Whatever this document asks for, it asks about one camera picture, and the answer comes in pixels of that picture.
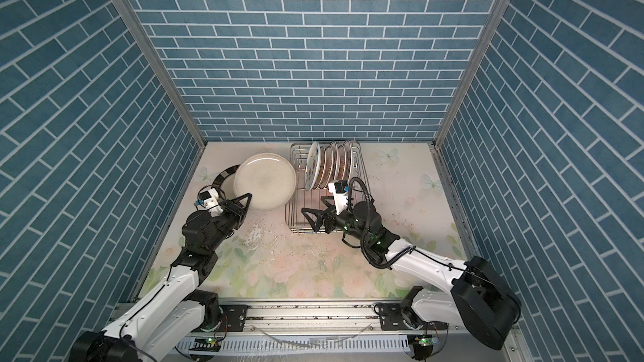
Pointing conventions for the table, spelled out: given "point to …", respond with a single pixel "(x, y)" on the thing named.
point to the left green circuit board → (207, 344)
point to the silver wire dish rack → (297, 223)
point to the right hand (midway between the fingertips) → (309, 203)
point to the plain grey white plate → (269, 178)
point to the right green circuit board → (426, 340)
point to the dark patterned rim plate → (225, 183)
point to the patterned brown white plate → (349, 160)
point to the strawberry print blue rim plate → (313, 167)
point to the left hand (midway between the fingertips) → (253, 195)
